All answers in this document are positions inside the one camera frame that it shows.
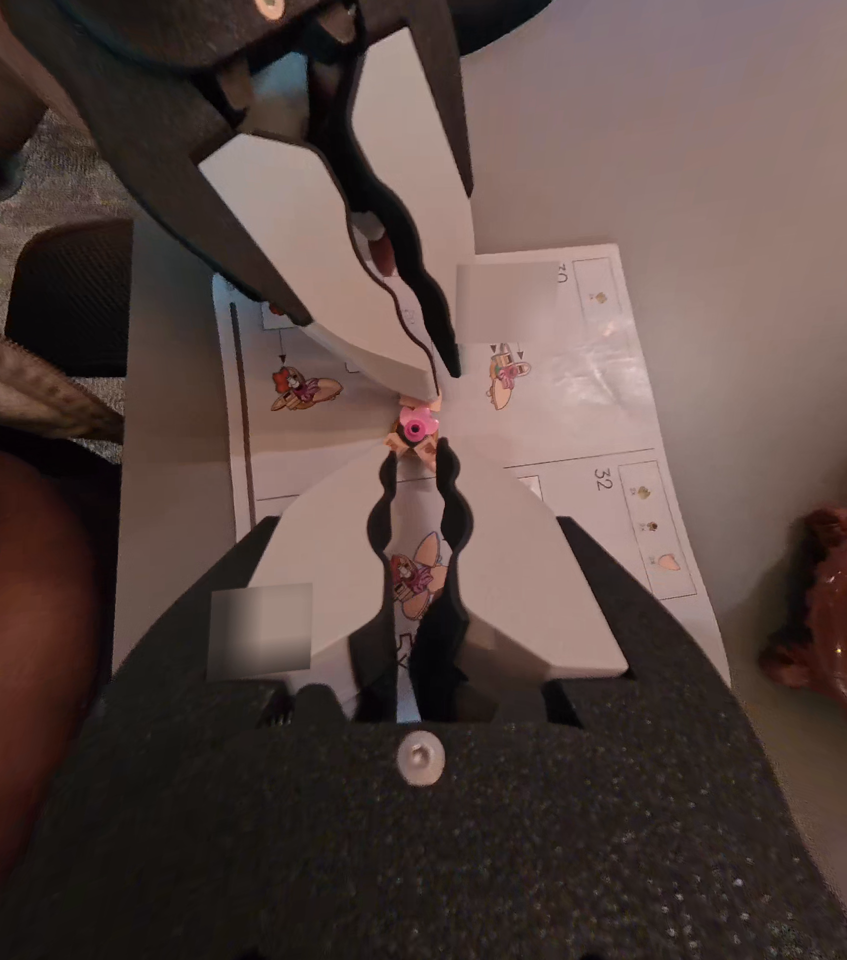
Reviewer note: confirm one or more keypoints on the small tan pink brick figure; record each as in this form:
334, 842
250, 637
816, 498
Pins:
414, 429

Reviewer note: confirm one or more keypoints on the building instruction booklet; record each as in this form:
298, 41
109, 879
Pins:
588, 420

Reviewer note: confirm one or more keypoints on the brown ceramic bowl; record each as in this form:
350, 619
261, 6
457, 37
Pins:
836, 630

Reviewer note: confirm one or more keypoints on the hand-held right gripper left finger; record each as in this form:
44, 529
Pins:
326, 540

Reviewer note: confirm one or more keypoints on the person's beige jacket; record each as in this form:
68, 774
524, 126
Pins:
11, 382

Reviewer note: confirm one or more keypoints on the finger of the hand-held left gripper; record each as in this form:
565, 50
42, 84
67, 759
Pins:
281, 217
416, 135

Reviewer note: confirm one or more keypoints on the person's leg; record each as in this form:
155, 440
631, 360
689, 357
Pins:
11, 637

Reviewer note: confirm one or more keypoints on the black round object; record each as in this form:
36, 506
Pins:
506, 19

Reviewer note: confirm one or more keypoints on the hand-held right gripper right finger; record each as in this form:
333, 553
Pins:
536, 592

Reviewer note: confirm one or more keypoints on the white desk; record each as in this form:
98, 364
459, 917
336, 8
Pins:
693, 150

